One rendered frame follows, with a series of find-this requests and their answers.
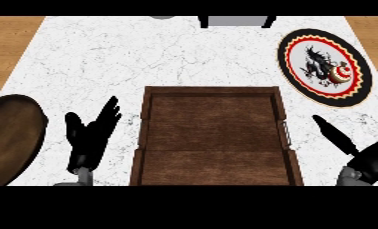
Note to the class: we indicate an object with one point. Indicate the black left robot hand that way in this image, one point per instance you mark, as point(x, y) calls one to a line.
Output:
point(89, 139)

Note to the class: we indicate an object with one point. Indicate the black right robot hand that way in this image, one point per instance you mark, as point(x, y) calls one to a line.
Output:
point(367, 163)

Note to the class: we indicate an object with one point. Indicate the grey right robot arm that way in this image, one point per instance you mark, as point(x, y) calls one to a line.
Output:
point(352, 177)

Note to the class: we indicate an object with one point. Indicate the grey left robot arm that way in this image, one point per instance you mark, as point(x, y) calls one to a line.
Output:
point(82, 178)

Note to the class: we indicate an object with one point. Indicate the brown wooden tray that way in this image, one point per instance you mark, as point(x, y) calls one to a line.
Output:
point(216, 136)

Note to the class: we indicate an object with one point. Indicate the red white cupcake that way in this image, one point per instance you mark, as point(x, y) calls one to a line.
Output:
point(340, 74)

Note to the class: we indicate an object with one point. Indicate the black red patterned plate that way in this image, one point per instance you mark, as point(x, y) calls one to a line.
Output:
point(324, 67)

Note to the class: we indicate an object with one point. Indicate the brown round wooden board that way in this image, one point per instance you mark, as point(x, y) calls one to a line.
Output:
point(18, 138)

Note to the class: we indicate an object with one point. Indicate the grey appliance with black legs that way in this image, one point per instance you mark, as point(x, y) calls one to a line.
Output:
point(237, 21)

